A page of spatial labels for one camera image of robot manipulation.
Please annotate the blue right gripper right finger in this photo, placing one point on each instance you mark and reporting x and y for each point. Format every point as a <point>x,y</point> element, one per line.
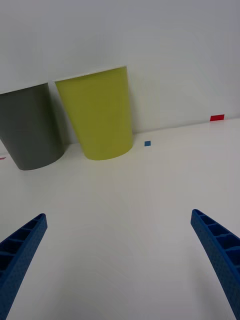
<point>220,247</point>

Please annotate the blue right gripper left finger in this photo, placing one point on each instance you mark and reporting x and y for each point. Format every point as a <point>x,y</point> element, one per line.
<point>22,252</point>

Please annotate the grey plastic waste bin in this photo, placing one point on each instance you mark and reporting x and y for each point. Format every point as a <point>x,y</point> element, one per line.
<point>30,130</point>

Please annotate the yellow-green plastic waste bin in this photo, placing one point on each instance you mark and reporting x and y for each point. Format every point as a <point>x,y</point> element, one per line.
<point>100,117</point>

